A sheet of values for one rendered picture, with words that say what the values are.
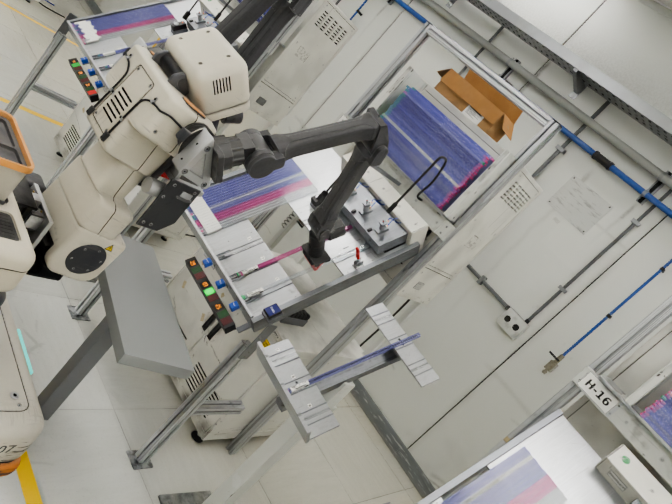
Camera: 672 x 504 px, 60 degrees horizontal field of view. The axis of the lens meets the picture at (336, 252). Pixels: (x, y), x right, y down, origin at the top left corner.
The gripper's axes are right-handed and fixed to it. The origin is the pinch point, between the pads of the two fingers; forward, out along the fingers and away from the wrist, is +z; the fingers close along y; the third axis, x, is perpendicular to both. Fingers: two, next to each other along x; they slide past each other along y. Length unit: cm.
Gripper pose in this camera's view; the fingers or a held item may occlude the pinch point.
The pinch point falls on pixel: (315, 267)
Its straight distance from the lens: 214.0
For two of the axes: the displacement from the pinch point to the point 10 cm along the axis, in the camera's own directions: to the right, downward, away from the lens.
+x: -8.6, 3.7, -3.7
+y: -5.1, -7.0, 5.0
